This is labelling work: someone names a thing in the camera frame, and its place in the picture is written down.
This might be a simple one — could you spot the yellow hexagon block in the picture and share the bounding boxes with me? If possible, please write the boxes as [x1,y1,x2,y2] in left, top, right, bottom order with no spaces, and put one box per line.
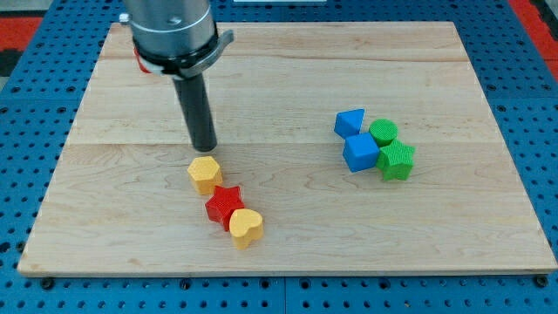
[187,156,223,195]

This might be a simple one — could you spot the green star block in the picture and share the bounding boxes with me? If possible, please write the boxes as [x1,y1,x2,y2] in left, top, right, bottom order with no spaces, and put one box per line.
[376,140,416,181]

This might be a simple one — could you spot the red star block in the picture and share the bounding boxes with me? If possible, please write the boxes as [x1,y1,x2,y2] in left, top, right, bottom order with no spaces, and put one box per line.
[205,186,245,231]

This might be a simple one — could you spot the yellow heart block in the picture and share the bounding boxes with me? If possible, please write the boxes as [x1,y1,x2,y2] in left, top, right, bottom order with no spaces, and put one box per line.
[229,208,264,249]

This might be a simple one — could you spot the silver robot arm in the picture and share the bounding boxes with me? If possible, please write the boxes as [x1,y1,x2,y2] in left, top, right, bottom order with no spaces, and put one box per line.
[119,0,235,152]

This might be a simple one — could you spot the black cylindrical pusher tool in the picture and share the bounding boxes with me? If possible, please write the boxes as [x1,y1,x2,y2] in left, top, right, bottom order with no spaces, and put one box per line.
[173,74,217,153]

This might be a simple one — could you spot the blue triangle block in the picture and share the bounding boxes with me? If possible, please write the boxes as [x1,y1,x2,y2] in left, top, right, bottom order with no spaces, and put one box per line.
[334,108,365,139]

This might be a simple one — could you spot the wooden board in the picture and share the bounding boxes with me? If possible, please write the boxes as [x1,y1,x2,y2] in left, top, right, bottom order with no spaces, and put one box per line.
[18,22,557,277]

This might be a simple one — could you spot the green cylinder block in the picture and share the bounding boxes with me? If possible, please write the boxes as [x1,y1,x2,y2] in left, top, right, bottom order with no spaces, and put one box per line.
[369,119,398,147]

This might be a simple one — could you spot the blue cube block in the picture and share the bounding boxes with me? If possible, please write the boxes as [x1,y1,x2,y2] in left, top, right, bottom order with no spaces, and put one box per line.
[343,133,380,173]

